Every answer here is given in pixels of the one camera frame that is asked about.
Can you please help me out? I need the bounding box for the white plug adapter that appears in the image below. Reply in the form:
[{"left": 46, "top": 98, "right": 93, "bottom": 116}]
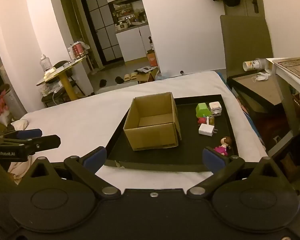
[{"left": 199, "top": 123, "right": 218, "bottom": 137}]

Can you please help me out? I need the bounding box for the black tray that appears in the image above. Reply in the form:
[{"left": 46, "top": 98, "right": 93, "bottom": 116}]
[{"left": 104, "top": 94, "right": 239, "bottom": 173}]

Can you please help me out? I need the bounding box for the pink plush toy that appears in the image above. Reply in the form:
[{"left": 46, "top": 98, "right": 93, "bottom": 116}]
[{"left": 0, "top": 90, "right": 9, "bottom": 117}]

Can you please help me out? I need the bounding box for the dark green chair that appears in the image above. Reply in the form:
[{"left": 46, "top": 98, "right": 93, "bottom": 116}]
[{"left": 220, "top": 15, "right": 274, "bottom": 80}]

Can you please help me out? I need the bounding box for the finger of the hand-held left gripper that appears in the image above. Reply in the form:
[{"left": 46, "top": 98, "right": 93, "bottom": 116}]
[
  {"left": 0, "top": 129, "right": 42, "bottom": 142},
  {"left": 2, "top": 134, "right": 61, "bottom": 153}
]

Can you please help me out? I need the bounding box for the white face mask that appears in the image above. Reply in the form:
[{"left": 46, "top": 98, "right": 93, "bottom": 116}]
[{"left": 252, "top": 72, "right": 272, "bottom": 82}]

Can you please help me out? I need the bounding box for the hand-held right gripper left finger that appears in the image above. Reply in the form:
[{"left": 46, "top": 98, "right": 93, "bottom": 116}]
[{"left": 25, "top": 146, "right": 122, "bottom": 200}]

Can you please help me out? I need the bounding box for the round table with yellow leg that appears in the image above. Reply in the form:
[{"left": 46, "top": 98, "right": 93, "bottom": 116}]
[{"left": 36, "top": 55, "right": 88, "bottom": 100}]

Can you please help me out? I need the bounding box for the oval floor mat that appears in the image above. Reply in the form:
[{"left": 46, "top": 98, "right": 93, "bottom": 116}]
[{"left": 97, "top": 84, "right": 138, "bottom": 95}]

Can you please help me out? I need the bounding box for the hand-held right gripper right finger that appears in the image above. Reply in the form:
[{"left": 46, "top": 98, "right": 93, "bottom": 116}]
[{"left": 186, "top": 147, "right": 288, "bottom": 200}]

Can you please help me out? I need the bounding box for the orange box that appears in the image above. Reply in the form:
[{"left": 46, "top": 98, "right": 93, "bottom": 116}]
[{"left": 146, "top": 50, "right": 158, "bottom": 67}]

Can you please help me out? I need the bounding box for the white kitchen cabinet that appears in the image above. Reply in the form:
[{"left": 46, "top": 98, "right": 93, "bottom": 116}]
[{"left": 115, "top": 24, "right": 152, "bottom": 63}]

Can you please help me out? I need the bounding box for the cream printed cloth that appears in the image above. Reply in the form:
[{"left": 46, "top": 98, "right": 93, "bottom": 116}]
[{"left": 7, "top": 155, "right": 33, "bottom": 185}]

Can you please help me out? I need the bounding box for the patterned board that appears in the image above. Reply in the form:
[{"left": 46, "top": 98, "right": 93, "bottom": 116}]
[{"left": 275, "top": 57, "right": 300, "bottom": 84}]

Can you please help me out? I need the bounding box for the white desk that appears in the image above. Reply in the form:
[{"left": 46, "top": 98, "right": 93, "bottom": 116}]
[{"left": 265, "top": 56, "right": 300, "bottom": 140}]

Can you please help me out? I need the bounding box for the white square charger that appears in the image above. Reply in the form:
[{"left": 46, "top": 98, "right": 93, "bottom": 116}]
[{"left": 209, "top": 101, "right": 223, "bottom": 117}]

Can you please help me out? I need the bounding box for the pink doll figure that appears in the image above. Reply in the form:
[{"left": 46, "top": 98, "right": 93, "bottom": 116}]
[{"left": 214, "top": 136, "right": 233, "bottom": 157}]

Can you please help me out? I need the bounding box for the stack of paper cups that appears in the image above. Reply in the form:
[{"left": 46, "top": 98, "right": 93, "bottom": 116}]
[{"left": 242, "top": 58, "right": 267, "bottom": 72}]

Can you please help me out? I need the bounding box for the red canister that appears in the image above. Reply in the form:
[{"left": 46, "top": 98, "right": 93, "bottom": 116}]
[{"left": 71, "top": 42, "right": 85, "bottom": 59}]

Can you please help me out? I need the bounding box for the black door handle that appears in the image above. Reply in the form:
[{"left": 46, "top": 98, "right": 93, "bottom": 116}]
[{"left": 244, "top": 0, "right": 259, "bottom": 14}]

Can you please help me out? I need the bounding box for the black side table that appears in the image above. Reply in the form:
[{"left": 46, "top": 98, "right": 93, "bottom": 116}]
[{"left": 227, "top": 71, "right": 290, "bottom": 130}]

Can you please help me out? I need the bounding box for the green block toy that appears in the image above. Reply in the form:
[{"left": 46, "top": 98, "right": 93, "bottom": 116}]
[{"left": 195, "top": 103, "right": 212, "bottom": 118}]

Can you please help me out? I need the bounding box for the cream cloth lump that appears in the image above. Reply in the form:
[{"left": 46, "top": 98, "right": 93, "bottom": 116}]
[{"left": 11, "top": 119, "right": 28, "bottom": 130}]

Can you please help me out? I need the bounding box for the glass jar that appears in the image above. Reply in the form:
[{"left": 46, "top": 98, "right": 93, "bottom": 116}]
[{"left": 40, "top": 54, "right": 53, "bottom": 72}]

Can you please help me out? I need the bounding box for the cardboard box with flaps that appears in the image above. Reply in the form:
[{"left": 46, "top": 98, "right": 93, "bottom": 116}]
[{"left": 135, "top": 66, "right": 159, "bottom": 84}]

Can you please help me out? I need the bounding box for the black framed sliding door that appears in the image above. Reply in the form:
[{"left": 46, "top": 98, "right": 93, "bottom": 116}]
[{"left": 80, "top": 0, "right": 123, "bottom": 65}]

